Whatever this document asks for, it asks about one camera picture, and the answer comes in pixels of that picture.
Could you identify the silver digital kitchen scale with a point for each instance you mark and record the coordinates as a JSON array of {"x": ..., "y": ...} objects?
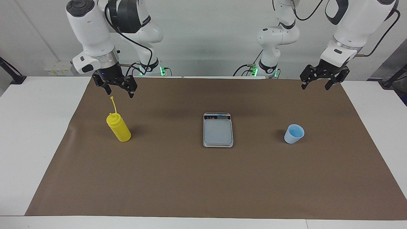
[{"x": 218, "y": 132}]

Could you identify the light blue plastic cup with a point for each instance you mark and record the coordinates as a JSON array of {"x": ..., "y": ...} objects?
[{"x": 293, "y": 136}]

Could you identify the dark grey board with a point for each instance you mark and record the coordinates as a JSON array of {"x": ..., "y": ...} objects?
[{"x": 389, "y": 63}]

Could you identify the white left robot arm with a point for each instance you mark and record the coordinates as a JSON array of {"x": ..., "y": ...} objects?
[{"x": 356, "y": 25}]

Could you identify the yellow squeeze bottle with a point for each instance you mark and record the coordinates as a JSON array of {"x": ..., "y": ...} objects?
[{"x": 119, "y": 128}]

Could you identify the white wall power strip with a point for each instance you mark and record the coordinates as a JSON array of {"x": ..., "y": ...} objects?
[{"x": 58, "y": 68}]

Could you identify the black clamp stand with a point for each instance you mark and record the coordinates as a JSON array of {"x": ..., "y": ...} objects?
[
  {"x": 16, "y": 78},
  {"x": 389, "y": 83}
]

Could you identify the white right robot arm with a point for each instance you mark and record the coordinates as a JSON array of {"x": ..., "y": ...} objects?
[{"x": 92, "y": 31}]

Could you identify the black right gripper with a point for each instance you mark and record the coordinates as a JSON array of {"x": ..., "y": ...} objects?
[{"x": 109, "y": 74}]

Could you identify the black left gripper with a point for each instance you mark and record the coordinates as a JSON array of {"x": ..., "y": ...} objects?
[{"x": 330, "y": 69}]

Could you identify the brown paper mat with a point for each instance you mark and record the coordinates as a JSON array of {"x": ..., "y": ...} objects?
[{"x": 190, "y": 178}]

